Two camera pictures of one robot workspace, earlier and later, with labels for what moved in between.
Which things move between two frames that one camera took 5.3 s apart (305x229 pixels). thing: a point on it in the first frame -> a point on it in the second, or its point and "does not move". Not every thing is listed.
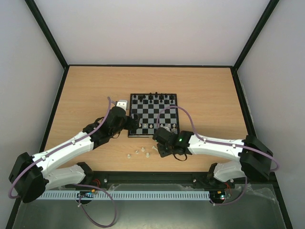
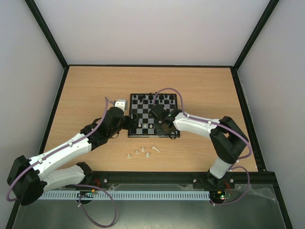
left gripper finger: x=136 y=118 does not move
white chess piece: x=154 y=147 does not move
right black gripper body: x=164 y=151 -> x=164 y=126
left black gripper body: x=128 y=126 does not move
